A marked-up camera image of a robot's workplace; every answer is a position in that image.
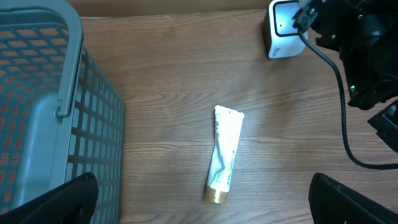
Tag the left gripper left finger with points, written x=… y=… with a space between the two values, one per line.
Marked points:
x=71 y=202

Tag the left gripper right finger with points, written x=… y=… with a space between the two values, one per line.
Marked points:
x=332 y=202

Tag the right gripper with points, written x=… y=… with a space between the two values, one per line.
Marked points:
x=332 y=19

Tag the white tube with gold cap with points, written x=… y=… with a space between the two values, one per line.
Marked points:
x=228 y=124

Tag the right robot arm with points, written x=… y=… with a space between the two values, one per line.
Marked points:
x=364 y=33

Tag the white barcode scanner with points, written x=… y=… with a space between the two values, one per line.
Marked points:
x=281 y=38

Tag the grey plastic mesh basket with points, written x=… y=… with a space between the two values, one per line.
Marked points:
x=60 y=115

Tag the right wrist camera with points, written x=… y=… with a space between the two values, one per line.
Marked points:
x=305 y=16

